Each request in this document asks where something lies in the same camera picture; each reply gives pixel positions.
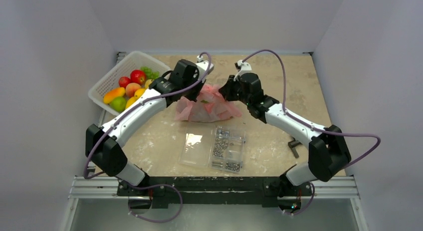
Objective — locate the green grapes bunch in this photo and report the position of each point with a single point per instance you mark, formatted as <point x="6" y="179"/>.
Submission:
<point x="150" y="73"/>

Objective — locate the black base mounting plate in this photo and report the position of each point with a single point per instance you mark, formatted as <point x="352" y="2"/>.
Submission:
<point x="268" y="192"/>

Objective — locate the pink plastic bag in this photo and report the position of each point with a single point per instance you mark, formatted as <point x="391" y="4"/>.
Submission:
<point x="210" y="106"/>

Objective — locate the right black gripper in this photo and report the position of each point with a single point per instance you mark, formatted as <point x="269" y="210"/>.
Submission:
<point x="229" y="92"/>

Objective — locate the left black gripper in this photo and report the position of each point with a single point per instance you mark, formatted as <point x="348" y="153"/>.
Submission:
<point x="193" y="97"/>

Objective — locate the pale yellow fruit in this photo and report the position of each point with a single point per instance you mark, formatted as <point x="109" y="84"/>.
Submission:
<point x="148" y="83"/>

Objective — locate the clear plastic screw box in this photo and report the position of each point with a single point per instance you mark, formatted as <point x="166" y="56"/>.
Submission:
<point x="213" y="146"/>

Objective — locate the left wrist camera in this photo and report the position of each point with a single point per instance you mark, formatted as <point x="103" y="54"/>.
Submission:
<point x="204" y="67"/>

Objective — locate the yellow lemon fruit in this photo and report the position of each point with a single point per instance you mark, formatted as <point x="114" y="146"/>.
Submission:
<point x="135" y="97"/>

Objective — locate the black T-handle tool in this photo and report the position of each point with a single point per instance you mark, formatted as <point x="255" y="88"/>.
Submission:
<point x="292" y="146"/>

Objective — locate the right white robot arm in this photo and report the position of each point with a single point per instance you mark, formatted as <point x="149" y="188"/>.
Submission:
<point x="327" y="149"/>

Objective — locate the peach fruit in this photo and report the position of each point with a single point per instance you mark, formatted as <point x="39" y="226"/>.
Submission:
<point x="131" y="88"/>

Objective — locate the small red apple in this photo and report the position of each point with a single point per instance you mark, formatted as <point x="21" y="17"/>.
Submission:
<point x="124" y="81"/>

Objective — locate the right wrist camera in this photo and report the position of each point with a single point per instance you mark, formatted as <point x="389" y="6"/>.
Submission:
<point x="242" y="67"/>

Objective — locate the green lime fruit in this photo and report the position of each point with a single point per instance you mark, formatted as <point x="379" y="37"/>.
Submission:
<point x="118" y="104"/>

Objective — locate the large red apple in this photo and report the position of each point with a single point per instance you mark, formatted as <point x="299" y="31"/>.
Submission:
<point x="138" y="76"/>

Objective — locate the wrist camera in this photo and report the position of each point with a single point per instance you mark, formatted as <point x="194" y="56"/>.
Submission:
<point x="204" y="67"/>
<point x="242" y="67"/>

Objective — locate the orange yellow mango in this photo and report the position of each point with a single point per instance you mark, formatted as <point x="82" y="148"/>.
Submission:
<point x="114" y="93"/>

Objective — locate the white plastic basket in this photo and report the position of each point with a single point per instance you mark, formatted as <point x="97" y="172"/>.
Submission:
<point x="133" y="60"/>

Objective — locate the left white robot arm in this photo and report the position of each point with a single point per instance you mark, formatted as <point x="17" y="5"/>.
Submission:
<point x="103" y="145"/>

